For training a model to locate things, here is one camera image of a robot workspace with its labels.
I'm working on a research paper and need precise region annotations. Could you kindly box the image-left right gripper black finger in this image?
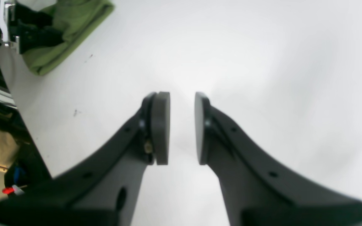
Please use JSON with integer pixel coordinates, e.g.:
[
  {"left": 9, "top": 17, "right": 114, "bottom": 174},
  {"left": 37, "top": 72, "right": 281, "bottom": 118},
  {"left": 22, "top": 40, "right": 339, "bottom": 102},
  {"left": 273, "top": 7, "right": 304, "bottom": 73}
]
[
  {"left": 18, "top": 27, "right": 63, "bottom": 54},
  {"left": 14, "top": 3, "right": 52, "bottom": 28}
]

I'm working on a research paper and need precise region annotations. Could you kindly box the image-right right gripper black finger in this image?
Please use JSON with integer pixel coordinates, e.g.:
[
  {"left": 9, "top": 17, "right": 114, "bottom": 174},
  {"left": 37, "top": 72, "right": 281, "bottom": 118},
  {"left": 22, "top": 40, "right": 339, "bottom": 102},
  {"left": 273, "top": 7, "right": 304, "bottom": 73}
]
[
  {"left": 0, "top": 92, "right": 170, "bottom": 226},
  {"left": 195, "top": 92, "right": 362, "bottom": 226}
]

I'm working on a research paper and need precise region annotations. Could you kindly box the olive green T-shirt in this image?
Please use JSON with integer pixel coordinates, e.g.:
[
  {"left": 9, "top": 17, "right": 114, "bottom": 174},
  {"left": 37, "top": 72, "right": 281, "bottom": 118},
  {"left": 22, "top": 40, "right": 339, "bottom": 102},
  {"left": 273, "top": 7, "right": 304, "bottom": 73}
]
[{"left": 22, "top": 0, "right": 115, "bottom": 76}]

